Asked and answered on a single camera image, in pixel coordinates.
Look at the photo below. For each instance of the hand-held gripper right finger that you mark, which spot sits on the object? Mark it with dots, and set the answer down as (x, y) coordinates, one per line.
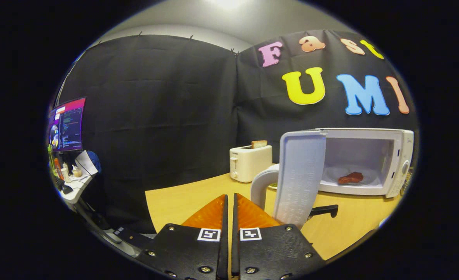
(272, 252)

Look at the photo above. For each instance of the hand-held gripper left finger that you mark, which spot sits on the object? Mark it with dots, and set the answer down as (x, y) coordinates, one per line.
(182, 252)

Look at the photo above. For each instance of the white toaster oven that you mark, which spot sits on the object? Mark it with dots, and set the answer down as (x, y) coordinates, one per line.
(301, 175)

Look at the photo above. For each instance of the red meat piece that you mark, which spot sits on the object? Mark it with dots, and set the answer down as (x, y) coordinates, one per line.
(350, 178)

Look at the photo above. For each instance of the cream toaster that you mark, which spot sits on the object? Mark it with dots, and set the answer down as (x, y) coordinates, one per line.
(250, 163)

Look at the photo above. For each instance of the black bar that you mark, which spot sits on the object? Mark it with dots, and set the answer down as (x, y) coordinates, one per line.
(324, 210)

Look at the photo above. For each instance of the bread slice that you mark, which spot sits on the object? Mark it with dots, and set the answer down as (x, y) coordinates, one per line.
(259, 144)

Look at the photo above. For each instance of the white side desk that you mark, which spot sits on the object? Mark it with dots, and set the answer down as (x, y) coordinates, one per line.
(77, 190)

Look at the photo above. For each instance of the black computer mouse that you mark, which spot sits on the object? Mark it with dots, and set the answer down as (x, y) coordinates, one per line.
(67, 189)

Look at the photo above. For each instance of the white paper sheet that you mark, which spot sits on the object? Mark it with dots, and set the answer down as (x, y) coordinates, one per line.
(85, 162)

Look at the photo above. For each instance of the black backdrop cloth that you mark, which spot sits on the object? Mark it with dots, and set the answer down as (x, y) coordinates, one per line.
(155, 116)

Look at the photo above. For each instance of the computer monitor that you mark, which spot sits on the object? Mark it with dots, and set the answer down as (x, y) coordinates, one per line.
(68, 124)

